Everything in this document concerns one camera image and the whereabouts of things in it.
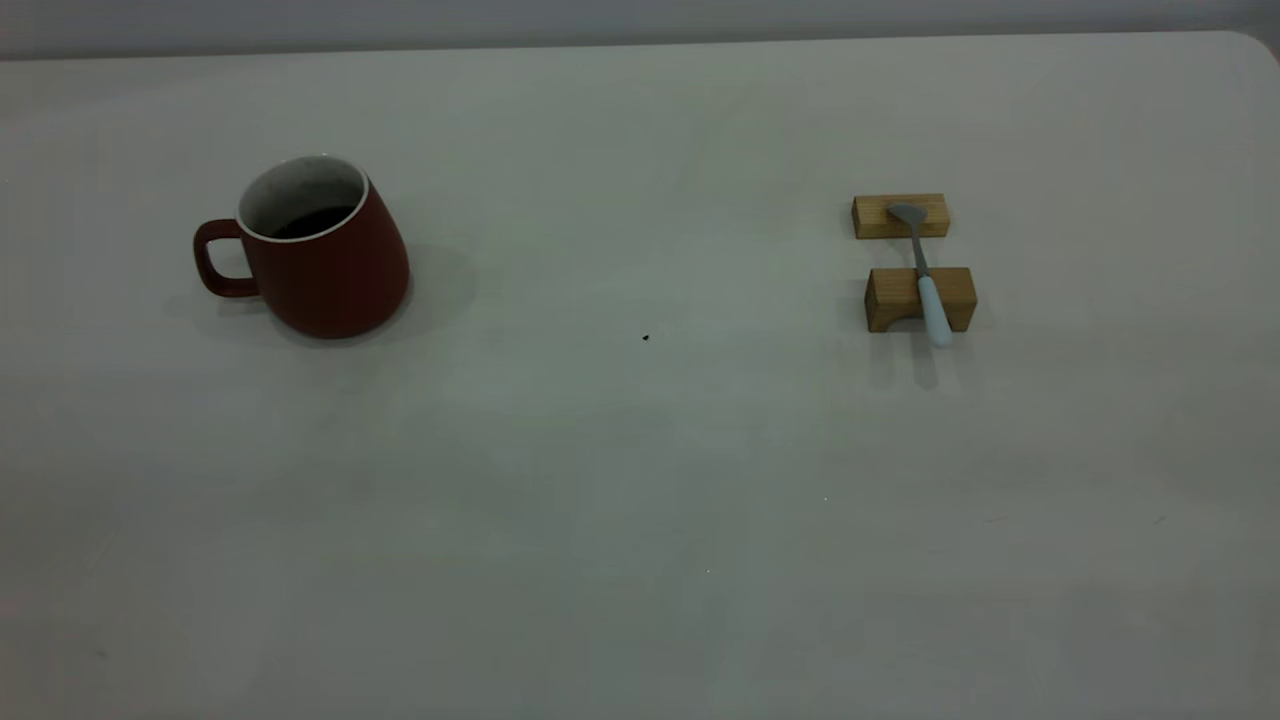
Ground red ceramic mug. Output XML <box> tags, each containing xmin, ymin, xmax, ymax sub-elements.
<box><xmin>193</xmin><ymin>154</ymin><xmax>411</xmax><ymax>339</ymax></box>

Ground spoon with light blue handle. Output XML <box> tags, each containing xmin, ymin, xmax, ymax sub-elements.
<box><xmin>886</xmin><ymin>203</ymin><xmax>954</xmax><ymax>349</ymax></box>

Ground arched wooden block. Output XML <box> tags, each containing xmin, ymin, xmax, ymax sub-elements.
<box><xmin>865</xmin><ymin>267</ymin><xmax>978</xmax><ymax>334</ymax></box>

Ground flat wooden block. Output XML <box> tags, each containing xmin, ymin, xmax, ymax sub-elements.
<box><xmin>852</xmin><ymin>194</ymin><xmax>950</xmax><ymax>240</ymax></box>

